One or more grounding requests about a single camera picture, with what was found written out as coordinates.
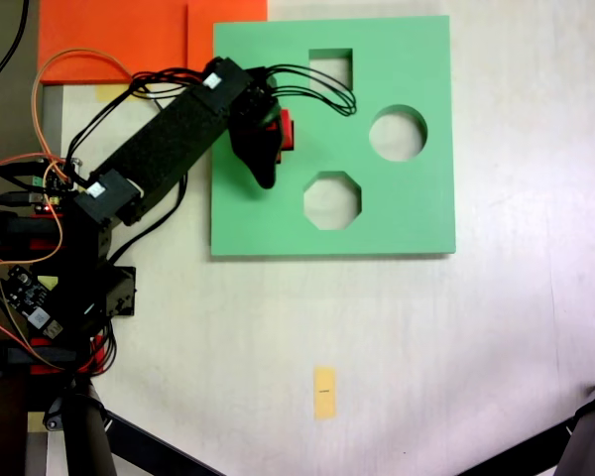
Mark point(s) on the red cross columnar block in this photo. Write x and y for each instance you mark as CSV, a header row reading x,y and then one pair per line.
x,y
288,131

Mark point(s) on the small orange flat block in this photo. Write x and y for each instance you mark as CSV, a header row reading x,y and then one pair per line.
x,y
201,44

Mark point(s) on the large orange flat block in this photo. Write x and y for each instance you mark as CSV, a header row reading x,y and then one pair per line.
x,y
104,30

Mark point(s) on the yellow masking tape piece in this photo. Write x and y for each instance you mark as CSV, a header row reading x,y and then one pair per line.
x,y
110,94

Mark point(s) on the green shape sorting board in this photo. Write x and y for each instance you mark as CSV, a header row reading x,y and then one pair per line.
x,y
401,223

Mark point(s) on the red table clamp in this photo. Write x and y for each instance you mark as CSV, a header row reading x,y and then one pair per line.
x,y
35,244
98,349

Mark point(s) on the yellow tape strip black mark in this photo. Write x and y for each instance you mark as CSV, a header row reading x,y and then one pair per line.
x,y
325,394

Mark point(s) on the thin black tripod strut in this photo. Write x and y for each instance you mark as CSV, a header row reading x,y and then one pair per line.
x,y
154,451
525,461

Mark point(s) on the thick black tripod leg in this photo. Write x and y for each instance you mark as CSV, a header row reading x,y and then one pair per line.
x,y
86,441

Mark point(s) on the notched black tripod leg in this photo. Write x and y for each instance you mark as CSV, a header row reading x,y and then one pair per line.
x,y
590,436

